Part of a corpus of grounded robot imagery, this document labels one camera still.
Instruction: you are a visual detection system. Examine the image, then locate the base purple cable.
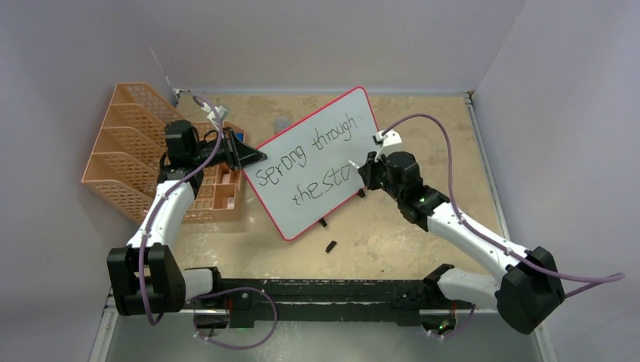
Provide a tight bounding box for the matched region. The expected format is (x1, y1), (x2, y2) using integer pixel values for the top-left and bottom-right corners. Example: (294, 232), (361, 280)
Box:
(193, 287), (278, 351)

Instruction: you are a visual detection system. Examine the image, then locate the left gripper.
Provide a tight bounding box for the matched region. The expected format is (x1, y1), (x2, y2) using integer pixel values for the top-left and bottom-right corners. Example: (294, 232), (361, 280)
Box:
(190, 127), (266, 171)

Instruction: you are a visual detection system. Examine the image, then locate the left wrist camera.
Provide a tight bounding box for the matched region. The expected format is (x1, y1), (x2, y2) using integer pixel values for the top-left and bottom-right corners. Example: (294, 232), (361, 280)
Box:
(208, 106), (229, 130)

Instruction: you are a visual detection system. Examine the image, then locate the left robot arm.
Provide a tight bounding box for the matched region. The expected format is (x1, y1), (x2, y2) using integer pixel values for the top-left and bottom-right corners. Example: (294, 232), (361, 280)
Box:
(106, 120), (267, 324)

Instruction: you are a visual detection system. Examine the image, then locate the black marker cap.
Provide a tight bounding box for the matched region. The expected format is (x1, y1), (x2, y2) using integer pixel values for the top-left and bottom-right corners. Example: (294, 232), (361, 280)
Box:
(325, 241), (337, 253)

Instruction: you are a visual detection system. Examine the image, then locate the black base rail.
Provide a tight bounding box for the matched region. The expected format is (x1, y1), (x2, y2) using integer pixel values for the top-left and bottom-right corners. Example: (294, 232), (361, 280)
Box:
(102, 278), (546, 331)

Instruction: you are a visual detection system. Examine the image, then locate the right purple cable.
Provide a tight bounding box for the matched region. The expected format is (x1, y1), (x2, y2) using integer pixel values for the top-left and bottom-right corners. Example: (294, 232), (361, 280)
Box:
(380, 113), (626, 299)

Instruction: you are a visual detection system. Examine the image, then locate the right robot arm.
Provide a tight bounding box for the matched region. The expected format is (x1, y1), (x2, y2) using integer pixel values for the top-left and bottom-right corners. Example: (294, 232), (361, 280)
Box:
(356, 152), (566, 334)

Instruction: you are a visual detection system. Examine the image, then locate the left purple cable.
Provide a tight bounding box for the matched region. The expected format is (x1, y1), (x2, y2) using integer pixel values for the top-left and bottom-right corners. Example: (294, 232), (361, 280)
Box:
(137, 94), (223, 327)

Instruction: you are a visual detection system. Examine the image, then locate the clear jar of clips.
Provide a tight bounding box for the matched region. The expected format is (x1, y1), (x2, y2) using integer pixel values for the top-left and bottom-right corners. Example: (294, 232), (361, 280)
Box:
(273, 116), (293, 133)

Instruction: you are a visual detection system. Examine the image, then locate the orange plastic file organizer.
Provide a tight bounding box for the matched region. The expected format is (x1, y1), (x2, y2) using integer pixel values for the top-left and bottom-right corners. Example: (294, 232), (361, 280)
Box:
(82, 82), (244, 222)

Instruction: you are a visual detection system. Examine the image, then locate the red-framed whiteboard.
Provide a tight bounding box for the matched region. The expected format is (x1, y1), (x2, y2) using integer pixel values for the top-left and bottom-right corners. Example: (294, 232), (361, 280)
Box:
(243, 87), (379, 241)

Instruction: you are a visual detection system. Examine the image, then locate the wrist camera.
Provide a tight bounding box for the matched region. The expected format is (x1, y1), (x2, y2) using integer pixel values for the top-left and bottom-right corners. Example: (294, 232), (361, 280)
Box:
(208, 106), (229, 130)
(373, 129), (402, 162)

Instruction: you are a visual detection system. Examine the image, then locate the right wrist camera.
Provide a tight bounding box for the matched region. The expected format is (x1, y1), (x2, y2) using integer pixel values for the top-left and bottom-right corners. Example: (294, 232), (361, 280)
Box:
(373, 129), (402, 162)

